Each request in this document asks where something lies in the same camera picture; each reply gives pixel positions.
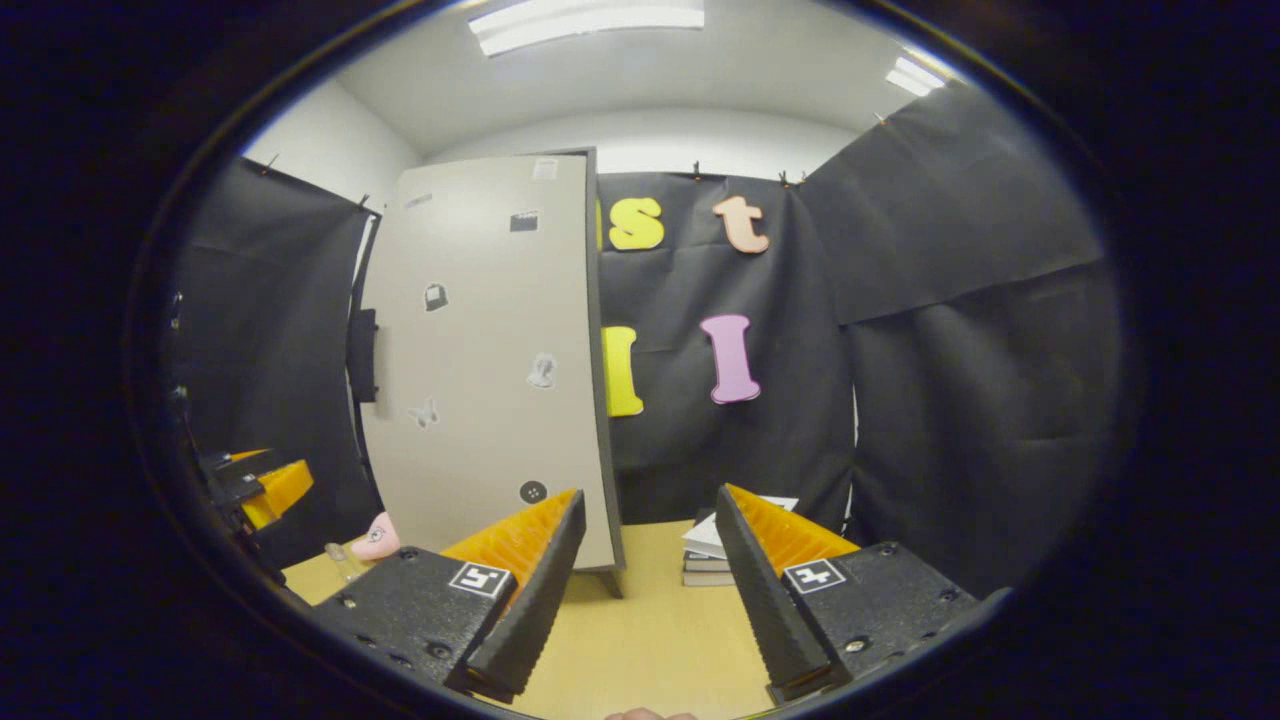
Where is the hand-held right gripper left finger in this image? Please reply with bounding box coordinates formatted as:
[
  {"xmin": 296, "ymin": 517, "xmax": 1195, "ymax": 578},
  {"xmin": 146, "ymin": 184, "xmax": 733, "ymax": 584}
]
[{"xmin": 312, "ymin": 489, "xmax": 588, "ymax": 704}]

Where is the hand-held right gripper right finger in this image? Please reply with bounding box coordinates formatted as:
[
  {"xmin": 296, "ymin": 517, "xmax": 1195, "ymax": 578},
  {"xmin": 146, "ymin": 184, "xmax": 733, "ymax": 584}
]
[{"xmin": 714, "ymin": 484, "xmax": 981, "ymax": 704}]

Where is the black door handle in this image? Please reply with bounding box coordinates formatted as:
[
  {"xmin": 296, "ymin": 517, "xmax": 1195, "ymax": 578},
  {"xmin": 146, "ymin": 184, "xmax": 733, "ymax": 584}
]
[{"xmin": 347, "ymin": 308, "xmax": 379, "ymax": 404}]

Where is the grey cabinet door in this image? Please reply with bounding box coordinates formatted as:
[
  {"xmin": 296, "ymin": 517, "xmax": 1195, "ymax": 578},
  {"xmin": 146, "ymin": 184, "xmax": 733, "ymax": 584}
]
[{"xmin": 358, "ymin": 152, "xmax": 616, "ymax": 573}]

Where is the dark grey cabinet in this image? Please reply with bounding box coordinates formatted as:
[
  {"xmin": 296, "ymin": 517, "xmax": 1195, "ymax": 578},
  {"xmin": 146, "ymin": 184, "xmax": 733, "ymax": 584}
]
[{"xmin": 345, "ymin": 148, "xmax": 628, "ymax": 601}]

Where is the white book with portrait cover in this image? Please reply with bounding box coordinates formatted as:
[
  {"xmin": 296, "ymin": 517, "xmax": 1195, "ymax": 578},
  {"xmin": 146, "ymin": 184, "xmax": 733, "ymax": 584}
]
[{"xmin": 683, "ymin": 497, "xmax": 801, "ymax": 559}]

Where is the pink plush toy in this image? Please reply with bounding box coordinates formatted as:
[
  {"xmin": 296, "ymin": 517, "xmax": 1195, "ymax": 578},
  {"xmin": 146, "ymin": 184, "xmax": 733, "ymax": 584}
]
[{"xmin": 350, "ymin": 512, "xmax": 401, "ymax": 561}]

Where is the black backdrop cloth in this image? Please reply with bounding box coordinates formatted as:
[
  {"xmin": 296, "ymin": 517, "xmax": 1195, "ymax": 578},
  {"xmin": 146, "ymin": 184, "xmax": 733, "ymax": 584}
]
[{"xmin": 165, "ymin": 80, "xmax": 1126, "ymax": 601}]

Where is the ceiling light panel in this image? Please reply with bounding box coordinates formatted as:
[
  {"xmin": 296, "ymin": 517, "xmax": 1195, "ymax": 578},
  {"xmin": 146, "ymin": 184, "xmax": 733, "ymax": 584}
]
[
  {"xmin": 885, "ymin": 55, "xmax": 949, "ymax": 98},
  {"xmin": 468, "ymin": 0, "xmax": 706, "ymax": 58}
]

